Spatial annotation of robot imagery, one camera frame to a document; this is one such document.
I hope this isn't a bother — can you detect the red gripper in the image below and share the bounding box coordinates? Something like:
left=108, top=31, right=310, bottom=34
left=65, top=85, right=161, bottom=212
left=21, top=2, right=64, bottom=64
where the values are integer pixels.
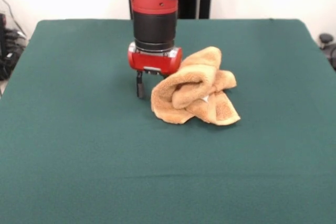
left=128, top=42, right=183, bottom=100

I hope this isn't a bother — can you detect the tan terry towel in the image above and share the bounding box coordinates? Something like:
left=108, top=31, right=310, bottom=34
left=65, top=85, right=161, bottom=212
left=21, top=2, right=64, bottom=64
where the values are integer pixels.
left=151, top=46, right=242, bottom=126

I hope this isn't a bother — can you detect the dark green table cloth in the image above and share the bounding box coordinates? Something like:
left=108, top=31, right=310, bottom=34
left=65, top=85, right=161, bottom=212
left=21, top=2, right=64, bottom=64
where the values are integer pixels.
left=0, top=18, right=336, bottom=224

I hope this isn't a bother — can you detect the black equipment pile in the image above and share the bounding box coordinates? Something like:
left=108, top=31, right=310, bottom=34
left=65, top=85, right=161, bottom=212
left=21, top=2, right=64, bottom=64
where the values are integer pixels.
left=0, top=11, right=27, bottom=81

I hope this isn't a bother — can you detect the office chair base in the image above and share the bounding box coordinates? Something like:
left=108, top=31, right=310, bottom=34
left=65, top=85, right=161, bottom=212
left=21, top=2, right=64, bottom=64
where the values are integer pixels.
left=319, top=33, right=336, bottom=71

